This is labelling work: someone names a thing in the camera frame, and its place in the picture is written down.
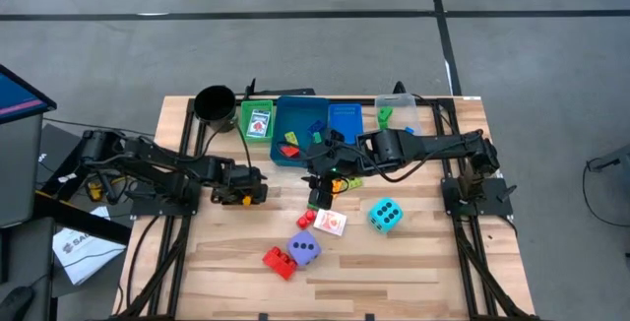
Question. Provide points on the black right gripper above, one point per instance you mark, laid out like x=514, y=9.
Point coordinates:
x=327, y=166

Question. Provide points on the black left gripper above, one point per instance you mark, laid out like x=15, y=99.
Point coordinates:
x=251, y=183

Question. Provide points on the yellow toy block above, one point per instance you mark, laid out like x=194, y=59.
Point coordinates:
x=247, y=201

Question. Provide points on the long green toy block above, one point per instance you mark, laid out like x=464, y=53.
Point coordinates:
x=313, y=206

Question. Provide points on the orange toy brick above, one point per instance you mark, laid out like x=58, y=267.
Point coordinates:
x=337, y=186

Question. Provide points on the red wedge toy block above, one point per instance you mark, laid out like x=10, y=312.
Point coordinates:
x=290, y=151

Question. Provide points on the small red toy block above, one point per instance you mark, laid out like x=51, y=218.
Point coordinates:
x=305, y=219

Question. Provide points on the lime green brick plate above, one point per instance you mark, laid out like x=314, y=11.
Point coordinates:
x=354, y=183

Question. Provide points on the orange white playing card box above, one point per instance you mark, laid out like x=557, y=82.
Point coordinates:
x=330, y=222

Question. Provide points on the long blue toy brick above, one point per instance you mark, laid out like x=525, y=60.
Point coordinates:
x=316, y=127

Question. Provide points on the purple foam die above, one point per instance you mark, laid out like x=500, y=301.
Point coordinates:
x=304, y=257

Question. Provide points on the large red toy block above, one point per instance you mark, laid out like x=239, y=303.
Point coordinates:
x=279, y=262

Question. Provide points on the teal foam die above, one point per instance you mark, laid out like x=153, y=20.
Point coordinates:
x=385, y=225

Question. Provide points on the bright green toy block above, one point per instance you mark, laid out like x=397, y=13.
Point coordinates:
x=385, y=114

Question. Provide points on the small blue toy brick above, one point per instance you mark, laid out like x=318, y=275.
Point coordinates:
x=409, y=130

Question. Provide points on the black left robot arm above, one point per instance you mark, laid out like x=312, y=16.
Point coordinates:
x=162, y=161

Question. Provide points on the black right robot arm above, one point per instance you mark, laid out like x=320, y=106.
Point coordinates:
x=433, y=146

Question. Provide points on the large teal plastic bin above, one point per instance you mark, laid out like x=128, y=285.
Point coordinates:
x=300, y=114

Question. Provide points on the blue plastic basket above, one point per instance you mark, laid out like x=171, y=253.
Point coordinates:
x=346, y=116

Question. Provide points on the green plastic basket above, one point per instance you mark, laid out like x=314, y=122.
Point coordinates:
x=257, y=105

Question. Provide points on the black round bucket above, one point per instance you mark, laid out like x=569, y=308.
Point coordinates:
x=215, y=104

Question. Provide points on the clear plastic container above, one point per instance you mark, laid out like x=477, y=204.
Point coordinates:
x=403, y=109

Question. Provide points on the yellow black tool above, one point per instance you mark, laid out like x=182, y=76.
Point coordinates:
x=94, y=193

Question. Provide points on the black diagonal beam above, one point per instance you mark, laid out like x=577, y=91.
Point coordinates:
x=93, y=225

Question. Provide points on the white printed paper sheet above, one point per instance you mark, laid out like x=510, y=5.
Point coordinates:
x=83, y=257

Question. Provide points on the black controller box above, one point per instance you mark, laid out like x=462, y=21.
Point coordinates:
x=54, y=144

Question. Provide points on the grey cabinet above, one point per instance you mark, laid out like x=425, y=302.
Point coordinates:
x=19, y=173

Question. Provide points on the dark grey desk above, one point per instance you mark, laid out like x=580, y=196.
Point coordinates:
x=29, y=257

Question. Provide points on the computer monitor blue screen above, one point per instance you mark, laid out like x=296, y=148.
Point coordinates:
x=19, y=97

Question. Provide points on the black computer mouse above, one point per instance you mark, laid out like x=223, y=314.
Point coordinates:
x=15, y=303

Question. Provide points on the dark stand leg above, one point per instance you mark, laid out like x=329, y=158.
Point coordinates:
x=617, y=157

